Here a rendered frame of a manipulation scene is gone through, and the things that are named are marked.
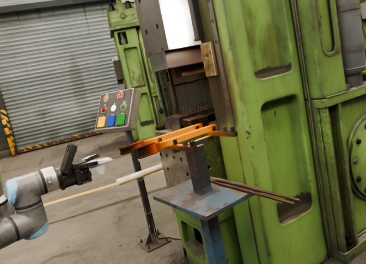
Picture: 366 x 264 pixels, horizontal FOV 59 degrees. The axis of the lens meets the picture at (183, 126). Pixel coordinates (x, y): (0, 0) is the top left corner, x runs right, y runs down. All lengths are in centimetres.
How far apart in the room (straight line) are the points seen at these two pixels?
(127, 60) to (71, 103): 339
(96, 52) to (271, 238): 852
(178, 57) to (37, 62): 806
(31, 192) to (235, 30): 109
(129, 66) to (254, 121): 524
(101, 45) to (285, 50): 825
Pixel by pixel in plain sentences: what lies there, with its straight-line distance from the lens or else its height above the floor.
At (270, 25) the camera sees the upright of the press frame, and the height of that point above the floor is 138.
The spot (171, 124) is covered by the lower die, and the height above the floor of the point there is 94.
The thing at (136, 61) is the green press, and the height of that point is 165.
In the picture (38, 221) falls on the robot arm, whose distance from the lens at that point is 128.
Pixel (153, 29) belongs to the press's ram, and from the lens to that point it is 191.
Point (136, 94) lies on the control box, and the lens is 228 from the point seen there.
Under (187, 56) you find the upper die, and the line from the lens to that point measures 190.
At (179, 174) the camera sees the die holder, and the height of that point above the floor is 67.
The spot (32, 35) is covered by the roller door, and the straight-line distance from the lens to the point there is 985.
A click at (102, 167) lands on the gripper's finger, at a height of 94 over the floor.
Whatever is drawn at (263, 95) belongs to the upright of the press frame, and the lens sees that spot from 167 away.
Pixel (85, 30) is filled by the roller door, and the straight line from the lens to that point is 985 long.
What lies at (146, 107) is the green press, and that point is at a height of 70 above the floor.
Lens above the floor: 123
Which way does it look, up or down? 9 degrees down
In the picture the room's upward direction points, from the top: 12 degrees counter-clockwise
